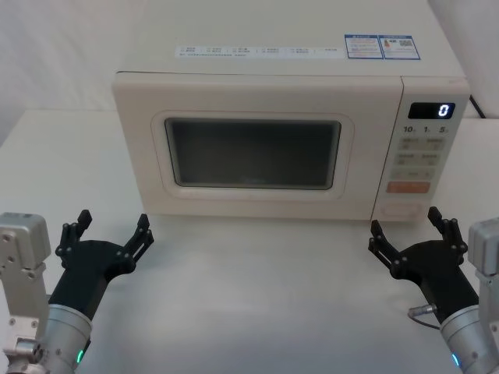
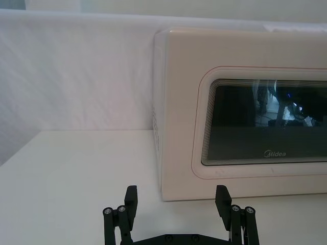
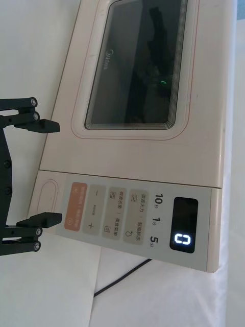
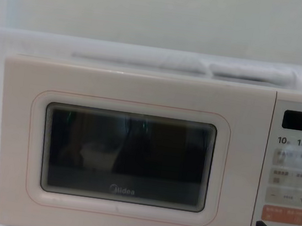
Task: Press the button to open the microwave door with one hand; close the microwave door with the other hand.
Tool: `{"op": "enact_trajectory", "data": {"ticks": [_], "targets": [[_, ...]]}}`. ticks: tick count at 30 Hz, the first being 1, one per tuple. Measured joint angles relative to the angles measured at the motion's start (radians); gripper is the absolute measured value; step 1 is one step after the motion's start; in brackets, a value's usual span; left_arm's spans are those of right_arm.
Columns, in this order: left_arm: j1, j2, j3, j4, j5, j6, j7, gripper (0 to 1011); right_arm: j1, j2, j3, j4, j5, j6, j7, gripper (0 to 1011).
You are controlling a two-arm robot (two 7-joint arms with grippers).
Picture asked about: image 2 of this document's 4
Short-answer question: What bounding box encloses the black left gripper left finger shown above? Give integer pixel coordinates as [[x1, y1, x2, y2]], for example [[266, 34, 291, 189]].
[[102, 185, 139, 245]]

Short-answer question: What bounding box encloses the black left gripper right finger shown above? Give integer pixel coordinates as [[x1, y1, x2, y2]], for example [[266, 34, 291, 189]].
[[215, 185, 260, 245]]

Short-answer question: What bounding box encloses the cream microwave oven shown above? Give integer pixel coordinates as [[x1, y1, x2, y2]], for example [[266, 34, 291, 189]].
[[153, 29, 327, 204]]

